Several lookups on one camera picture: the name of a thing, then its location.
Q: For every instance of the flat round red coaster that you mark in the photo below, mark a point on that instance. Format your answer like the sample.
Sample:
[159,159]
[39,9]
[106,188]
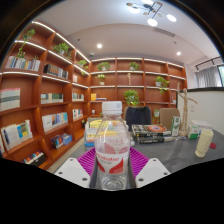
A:
[213,145]

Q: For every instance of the chair with dark jacket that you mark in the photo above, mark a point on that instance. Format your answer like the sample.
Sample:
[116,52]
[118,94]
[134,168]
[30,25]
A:
[138,117]

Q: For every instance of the clear plastic water bottle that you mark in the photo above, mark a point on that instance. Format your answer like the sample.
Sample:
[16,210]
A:
[111,143]

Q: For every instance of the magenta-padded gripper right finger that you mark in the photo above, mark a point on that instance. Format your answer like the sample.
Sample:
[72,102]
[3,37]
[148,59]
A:
[151,170]

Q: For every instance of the orange wooden shelf unit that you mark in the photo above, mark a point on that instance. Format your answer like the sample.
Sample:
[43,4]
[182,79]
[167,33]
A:
[56,110]

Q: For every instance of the cream mug with red print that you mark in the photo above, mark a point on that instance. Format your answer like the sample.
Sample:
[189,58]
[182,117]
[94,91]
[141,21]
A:
[203,143]

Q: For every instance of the grey curtain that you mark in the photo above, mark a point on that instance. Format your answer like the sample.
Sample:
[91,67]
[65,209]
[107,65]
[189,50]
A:
[207,77]

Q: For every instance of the stack of colourful boxes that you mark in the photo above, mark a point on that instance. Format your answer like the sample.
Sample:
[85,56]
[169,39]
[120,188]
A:
[90,133]

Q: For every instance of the white cardboard box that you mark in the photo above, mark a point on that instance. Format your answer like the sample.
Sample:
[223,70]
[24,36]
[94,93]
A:
[201,124]

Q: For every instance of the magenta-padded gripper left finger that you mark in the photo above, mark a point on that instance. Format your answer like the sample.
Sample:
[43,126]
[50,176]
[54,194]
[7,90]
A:
[73,170]

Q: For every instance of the tall green white carton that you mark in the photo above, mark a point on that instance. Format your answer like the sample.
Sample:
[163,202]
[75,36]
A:
[175,126]

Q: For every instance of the multi-bulb ceiling lamp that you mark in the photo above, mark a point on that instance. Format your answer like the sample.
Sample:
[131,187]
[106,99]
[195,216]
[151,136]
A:
[152,22]

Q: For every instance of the wooden artist mannequin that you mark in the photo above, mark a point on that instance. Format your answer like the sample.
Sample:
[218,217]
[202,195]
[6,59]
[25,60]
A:
[184,113]

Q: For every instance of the white wall socket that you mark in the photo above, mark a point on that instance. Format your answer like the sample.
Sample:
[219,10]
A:
[192,108]

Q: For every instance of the ceiling air vent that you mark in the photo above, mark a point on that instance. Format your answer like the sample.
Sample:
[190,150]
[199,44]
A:
[164,32]

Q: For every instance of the window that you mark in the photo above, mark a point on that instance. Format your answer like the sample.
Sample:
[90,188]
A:
[221,76]

